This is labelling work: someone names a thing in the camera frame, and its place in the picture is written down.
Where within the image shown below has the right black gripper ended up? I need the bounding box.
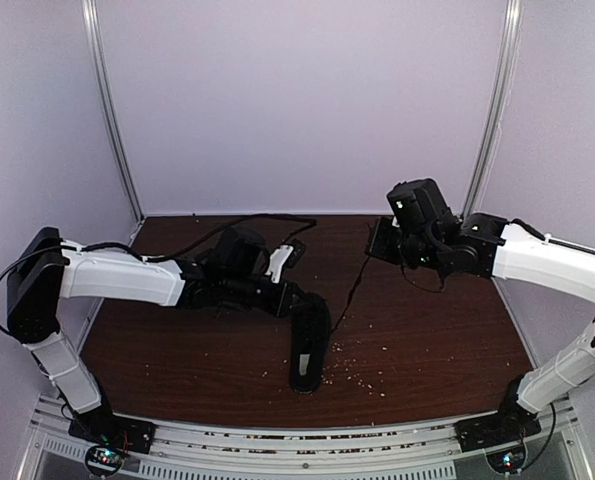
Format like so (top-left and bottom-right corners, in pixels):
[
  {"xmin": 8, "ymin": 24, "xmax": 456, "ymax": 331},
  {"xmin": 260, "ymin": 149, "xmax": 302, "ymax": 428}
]
[{"xmin": 364, "ymin": 216, "xmax": 443, "ymax": 271}]

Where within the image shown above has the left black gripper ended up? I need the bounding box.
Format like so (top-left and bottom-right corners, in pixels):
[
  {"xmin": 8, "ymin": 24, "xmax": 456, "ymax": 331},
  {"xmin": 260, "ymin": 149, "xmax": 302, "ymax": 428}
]
[{"xmin": 223, "ymin": 271, "xmax": 314, "ymax": 319}]

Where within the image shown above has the black sneaker shoe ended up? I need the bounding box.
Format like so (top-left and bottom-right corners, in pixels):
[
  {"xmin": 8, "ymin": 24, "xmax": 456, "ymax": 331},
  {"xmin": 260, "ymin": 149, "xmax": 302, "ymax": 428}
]
[{"xmin": 289, "ymin": 293, "xmax": 331, "ymax": 394}]

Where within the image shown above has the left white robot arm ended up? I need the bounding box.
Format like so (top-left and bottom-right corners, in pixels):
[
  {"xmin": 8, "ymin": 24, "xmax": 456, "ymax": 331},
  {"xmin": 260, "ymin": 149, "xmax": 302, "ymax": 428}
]
[{"xmin": 6, "ymin": 226, "xmax": 313, "ymax": 444}]

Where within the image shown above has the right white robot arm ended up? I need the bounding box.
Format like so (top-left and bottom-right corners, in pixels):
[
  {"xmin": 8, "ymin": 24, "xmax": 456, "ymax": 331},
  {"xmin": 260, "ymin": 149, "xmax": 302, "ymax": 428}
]
[{"xmin": 365, "ymin": 178, "xmax": 595, "ymax": 442}]

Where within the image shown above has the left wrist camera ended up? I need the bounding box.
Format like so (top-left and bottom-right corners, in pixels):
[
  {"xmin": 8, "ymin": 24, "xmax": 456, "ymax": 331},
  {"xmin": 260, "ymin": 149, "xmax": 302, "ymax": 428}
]
[{"xmin": 265, "ymin": 239, "xmax": 307, "ymax": 284}]

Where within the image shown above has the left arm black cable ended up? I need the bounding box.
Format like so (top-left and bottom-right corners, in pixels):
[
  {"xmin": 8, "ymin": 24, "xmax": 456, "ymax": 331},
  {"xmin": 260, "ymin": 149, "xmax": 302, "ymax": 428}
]
[{"xmin": 0, "ymin": 213, "xmax": 319, "ymax": 336}]

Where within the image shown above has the right aluminium frame post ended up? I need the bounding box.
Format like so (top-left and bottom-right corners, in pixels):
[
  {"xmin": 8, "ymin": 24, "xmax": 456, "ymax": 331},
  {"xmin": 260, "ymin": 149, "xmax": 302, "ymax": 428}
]
[{"xmin": 462, "ymin": 0, "xmax": 524, "ymax": 216}]

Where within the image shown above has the aluminium frame post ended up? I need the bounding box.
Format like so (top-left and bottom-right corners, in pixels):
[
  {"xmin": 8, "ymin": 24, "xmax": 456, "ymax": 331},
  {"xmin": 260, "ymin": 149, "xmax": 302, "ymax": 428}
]
[
  {"xmin": 81, "ymin": 0, "xmax": 145, "ymax": 223},
  {"xmin": 462, "ymin": 0, "xmax": 524, "ymax": 216}
]

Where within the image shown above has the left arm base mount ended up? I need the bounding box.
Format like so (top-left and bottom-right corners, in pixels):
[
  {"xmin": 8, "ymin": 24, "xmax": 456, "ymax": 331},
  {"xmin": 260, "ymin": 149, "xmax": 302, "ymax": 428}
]
[{"xmin": 68, "ymin": 417, "xmax": 156, "ymax": 478}]

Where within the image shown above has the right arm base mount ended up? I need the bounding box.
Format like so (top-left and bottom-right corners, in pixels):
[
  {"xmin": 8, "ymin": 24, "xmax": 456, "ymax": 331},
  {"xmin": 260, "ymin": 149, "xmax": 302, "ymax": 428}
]
[{"xmin": 455, "ymin": 414, "xmax": 542, "ymax": 475}]

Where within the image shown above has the front aluminium rail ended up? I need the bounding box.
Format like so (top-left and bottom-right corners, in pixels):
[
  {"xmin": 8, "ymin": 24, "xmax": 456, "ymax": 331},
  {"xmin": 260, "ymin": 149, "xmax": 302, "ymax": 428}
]
[{"xmin": 13, "ymin": 396, "xmax": 595, "ymax": 479}]

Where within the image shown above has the left aluminium frame post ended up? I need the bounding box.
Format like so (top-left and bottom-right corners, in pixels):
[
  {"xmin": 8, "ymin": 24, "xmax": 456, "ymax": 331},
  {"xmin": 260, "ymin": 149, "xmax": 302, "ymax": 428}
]
[{"xmin": 81, "ymin": 0, "xmax": 145, "ymax": 223}]

